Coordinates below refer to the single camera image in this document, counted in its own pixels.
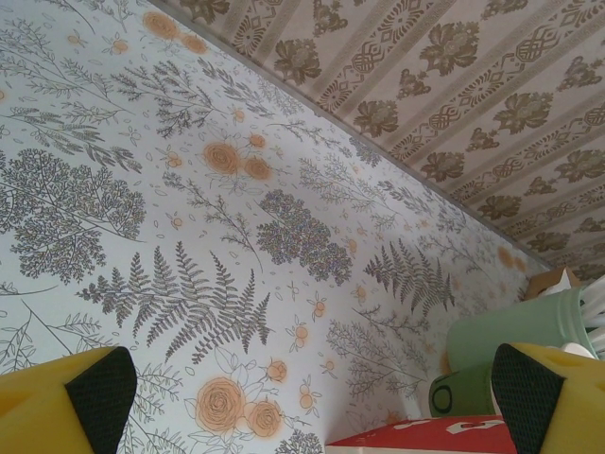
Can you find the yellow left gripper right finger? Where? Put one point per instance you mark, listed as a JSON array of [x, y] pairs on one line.
[[567, 411]]

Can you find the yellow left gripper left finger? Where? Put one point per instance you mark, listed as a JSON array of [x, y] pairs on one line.
[[42, 416]]

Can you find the white paper napkin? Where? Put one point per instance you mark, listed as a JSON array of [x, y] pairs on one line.
[[560, 287]]

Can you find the brown cardboard napkin box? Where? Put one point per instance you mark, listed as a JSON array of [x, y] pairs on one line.
[[536, 286]]

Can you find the red white paper gift bag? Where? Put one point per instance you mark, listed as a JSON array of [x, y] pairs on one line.
[[425, 437]]

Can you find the paper wrapped straw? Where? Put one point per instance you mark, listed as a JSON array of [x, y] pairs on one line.
[[598, 336], [596, 298]]

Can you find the light green straw holder cup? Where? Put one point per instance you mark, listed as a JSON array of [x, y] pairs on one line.
[[510, 321]]

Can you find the green paper cup stack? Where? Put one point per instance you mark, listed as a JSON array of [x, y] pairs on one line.
[[461, 392]]

